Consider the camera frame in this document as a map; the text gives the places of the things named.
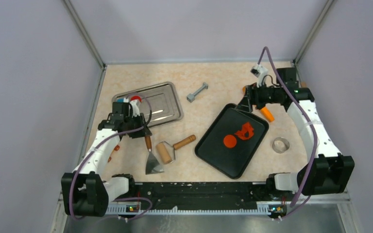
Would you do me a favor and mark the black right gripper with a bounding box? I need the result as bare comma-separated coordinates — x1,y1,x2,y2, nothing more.
236,80,282,113

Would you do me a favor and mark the orange-red dough scrap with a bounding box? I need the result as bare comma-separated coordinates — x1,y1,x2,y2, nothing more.
235,122,254,140

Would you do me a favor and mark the wooden dough roller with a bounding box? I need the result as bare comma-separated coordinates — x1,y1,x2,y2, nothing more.
156,134,196,165

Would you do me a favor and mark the black baking tray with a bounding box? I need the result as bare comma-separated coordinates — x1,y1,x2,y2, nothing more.
194,103,269,179

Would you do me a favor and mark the wooden handled metal scraper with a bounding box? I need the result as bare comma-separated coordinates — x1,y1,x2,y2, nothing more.
145,135,164,175

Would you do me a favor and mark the orange-red dough piece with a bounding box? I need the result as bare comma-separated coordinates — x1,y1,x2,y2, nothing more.
223,134,237,149

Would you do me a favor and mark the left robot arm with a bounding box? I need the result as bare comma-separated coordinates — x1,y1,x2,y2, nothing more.
61,97,152,220

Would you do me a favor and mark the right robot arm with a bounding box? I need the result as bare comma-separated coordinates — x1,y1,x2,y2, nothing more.
237,65,355,200

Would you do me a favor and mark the red dough disc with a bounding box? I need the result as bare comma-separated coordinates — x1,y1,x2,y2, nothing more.
131,95,142,103

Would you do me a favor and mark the orange toy carrot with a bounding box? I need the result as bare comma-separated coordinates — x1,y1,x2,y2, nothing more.
242,83,274,122

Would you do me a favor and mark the silver metal tray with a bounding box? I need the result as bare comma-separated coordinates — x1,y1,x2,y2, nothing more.
112,82,184,127

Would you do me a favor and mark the yellow toy car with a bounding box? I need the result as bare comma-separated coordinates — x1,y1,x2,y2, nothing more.
107,145,120,163

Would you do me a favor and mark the grey toy block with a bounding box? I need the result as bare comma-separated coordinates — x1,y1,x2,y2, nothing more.
186,82,208,102

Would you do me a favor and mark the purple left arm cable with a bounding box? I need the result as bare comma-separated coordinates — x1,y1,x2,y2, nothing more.
68,92,153,222

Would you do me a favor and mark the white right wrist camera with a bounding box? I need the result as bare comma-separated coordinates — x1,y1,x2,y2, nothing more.
251,64,269,87

